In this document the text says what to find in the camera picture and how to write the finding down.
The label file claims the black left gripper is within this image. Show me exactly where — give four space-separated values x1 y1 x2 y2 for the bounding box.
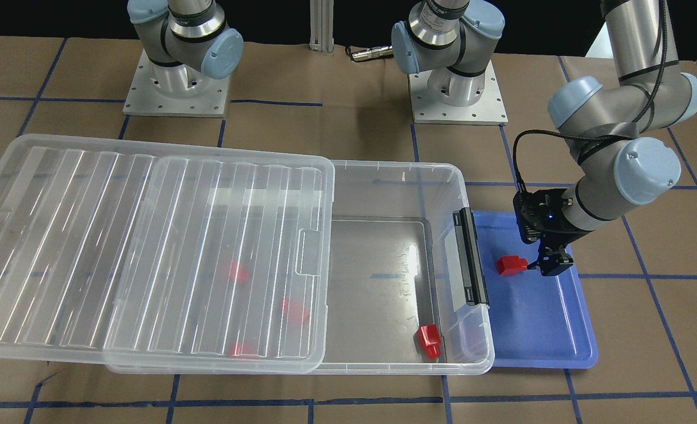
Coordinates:
513 188 589 277

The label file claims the red block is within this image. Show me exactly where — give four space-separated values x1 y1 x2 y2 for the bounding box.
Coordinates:
227 343 261 359
496 255 529 276
279 298 310 327
224 261 250 284
416 324 442 360

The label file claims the clear plastic box lid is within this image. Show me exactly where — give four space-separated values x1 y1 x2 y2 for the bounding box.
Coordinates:
0 134 336 374

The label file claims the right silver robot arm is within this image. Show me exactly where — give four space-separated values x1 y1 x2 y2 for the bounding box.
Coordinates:
126 1 244 80

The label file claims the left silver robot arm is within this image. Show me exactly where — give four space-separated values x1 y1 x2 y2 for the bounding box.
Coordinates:
513 1 697 276

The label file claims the clear plastic storage box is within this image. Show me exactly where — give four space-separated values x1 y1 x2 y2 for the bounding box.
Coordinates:
103 155 494 375

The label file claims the blue plastic tray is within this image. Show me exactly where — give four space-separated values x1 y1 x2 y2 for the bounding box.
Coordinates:
473 210 599 369

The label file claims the red block under lid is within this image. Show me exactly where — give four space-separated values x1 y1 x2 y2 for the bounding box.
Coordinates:
279 298 310 327
224 261 250 284
227 343 261 359

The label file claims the silver cylinder connector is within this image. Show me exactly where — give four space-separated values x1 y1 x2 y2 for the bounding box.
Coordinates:
345 46 394 64

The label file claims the black box latch handle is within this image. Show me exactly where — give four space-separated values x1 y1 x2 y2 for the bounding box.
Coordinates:
453 207 490 307

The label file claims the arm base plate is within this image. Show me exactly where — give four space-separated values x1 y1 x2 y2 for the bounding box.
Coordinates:
408 62 509 125
122 51 232 118

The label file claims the aluminium frame post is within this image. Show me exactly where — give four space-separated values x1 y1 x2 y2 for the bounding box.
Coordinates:
308 0 334 55

